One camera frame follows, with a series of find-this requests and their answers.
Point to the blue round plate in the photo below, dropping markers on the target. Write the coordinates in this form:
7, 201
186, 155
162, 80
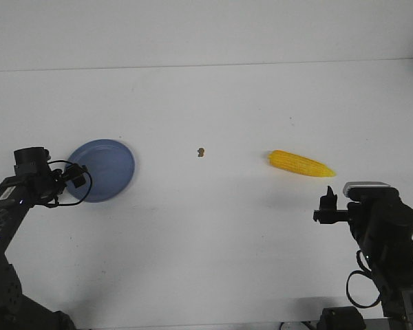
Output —
111, 165

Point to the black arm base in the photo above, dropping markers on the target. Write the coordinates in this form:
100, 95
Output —
341, 318

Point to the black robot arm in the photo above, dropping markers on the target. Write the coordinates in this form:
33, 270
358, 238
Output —
382, 226
34, 183

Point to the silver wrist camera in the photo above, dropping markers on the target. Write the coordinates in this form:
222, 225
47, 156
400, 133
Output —
352, 185

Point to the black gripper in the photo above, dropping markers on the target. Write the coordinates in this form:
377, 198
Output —
328, 212
53, 185

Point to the yellow corn cob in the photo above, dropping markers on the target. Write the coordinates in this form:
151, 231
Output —
299, 164

